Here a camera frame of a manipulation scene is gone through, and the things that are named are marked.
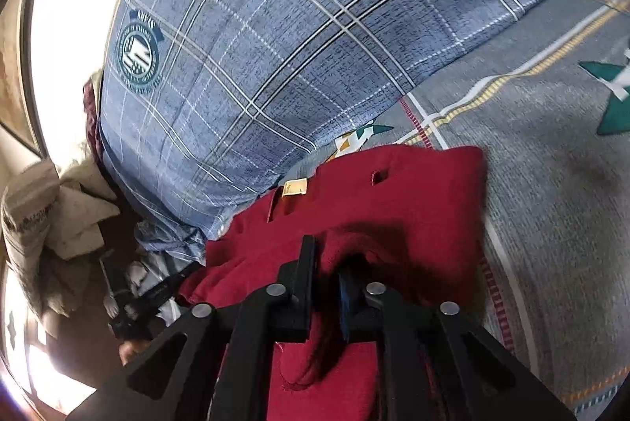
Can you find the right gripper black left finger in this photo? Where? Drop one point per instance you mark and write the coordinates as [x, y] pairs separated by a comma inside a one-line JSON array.
[[213, 364]]

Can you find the grey patterned bed sheet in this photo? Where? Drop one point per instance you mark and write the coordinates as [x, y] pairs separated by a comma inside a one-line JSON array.
[[543, 87]]

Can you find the beige crumpled cloth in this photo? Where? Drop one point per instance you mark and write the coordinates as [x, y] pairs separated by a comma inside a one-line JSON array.
[[50, 224]]

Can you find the dark red small garment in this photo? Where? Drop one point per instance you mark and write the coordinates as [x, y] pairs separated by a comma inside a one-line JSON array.
[[415, 213]]

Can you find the blue plaid pillow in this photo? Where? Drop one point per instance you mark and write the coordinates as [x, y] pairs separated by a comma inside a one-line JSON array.
[[207, 103]]

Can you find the person left hand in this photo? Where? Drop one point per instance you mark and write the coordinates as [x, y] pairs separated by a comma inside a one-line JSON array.
[[130, 349]]

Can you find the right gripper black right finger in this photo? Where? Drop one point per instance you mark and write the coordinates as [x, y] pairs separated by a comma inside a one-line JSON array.
[[435, 364]]

